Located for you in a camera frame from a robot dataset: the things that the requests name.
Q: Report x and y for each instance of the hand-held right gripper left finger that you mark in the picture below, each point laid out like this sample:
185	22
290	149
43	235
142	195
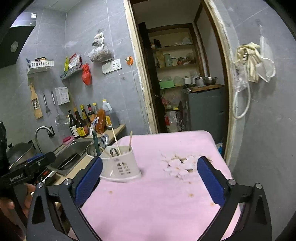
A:
89	183

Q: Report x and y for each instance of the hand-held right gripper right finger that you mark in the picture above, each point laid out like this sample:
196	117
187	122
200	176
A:
211	183

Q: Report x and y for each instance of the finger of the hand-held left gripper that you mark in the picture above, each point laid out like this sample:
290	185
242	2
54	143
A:
46	161
37	157

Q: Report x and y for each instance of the white plastic utensil holder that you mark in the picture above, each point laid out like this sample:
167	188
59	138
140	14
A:
124	164

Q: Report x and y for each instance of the wooden chopstick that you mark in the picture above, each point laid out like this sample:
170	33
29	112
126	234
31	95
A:
130	139
115	139

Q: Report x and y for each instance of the person's left hand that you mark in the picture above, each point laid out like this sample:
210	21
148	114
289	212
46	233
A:
29	197

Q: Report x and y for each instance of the dark cooking pot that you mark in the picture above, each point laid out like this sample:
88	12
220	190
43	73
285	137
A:
19	153

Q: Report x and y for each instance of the curved steel faucet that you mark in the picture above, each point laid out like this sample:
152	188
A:
41	129

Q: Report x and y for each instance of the dark pump bottle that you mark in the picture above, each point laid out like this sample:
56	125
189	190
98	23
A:
72	128

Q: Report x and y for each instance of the steel mesh strainer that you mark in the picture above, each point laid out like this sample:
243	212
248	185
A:
61	120

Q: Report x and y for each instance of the dark sauce bottle yellow label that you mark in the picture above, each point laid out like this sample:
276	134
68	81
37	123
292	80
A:
81	129

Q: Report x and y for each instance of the wooden grater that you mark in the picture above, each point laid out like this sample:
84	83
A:
36	104

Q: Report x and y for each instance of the slim steel peeler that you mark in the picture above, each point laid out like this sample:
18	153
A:
46	104

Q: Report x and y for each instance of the white and blue packet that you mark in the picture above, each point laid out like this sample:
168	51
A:
93	127

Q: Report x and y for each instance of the yellow-capped sauce bottle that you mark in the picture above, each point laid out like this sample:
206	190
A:
84	117

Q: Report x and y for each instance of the pink tablecloth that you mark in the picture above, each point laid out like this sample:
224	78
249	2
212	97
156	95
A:
157	204

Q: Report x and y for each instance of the orange seasoning packet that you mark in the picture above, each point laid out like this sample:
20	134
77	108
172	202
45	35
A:
100	121

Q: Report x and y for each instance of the red-labelled sauce bottle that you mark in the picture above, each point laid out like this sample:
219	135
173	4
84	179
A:
91	114

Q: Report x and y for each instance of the large cooking oil jug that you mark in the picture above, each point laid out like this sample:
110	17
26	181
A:
111	118

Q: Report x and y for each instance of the clear bottle yellow cap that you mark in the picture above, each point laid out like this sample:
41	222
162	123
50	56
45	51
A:
94	109

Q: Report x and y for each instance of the grey washing machine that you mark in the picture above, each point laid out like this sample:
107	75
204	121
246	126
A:
203	111

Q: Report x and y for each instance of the plastic bag with bottles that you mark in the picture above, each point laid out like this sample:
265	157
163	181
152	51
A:
172	121

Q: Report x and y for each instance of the red plastic bag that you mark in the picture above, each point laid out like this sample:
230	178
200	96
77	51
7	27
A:
86	75

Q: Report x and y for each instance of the wooden cutting board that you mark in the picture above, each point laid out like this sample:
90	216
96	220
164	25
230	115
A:
205	88

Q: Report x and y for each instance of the yellow snack packet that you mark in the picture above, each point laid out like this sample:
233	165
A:
66	64

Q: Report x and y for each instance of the steel pot with lid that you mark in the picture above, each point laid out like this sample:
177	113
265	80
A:
199	81

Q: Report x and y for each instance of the steel bowl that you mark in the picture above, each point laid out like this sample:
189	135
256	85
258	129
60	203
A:
210	80

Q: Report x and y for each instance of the white mug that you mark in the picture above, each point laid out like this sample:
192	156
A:
187	81

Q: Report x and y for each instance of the red seasoning packet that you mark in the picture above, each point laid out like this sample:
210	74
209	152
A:
75	60

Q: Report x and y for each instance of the green box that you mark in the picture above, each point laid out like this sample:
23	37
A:
166	84

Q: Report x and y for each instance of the black range hood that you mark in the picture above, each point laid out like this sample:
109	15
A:
16	41

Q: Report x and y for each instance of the clear bag of dried food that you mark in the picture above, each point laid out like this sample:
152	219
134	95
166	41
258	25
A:
100	55

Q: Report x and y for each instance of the white mesh filter bag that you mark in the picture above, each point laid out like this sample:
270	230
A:
268	69

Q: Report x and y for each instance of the cream rubber gloves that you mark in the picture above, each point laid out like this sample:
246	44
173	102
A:
252	62

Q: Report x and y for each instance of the small jar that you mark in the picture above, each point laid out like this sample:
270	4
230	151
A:
174	61

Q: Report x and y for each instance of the orange plug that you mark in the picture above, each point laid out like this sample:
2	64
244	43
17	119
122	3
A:
129	60

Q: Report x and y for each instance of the green thermos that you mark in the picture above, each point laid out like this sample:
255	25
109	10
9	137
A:
167	60

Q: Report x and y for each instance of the small white plastic bag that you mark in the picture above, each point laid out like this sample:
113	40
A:
98	39

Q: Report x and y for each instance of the wooden shelf unit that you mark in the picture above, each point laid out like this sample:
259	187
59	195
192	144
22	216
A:
175	47

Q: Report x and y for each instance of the black wall plug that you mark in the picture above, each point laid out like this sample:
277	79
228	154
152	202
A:
51	131

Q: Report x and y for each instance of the white wall box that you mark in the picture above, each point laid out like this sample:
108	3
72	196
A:
62	96

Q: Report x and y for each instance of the white wall basket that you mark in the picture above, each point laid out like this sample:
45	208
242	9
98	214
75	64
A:
40	66

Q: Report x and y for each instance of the grey wall rack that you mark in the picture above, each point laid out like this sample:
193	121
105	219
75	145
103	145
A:
70	72

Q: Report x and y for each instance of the white wall switch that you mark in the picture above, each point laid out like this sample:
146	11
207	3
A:
107	68

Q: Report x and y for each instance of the white wall socket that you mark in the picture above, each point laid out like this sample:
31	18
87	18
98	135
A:
116	64

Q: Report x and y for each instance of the worn wooden door frame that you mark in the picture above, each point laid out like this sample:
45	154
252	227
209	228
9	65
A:
136	69

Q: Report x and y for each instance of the wall hook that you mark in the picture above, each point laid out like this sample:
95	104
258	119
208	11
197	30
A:
259	24

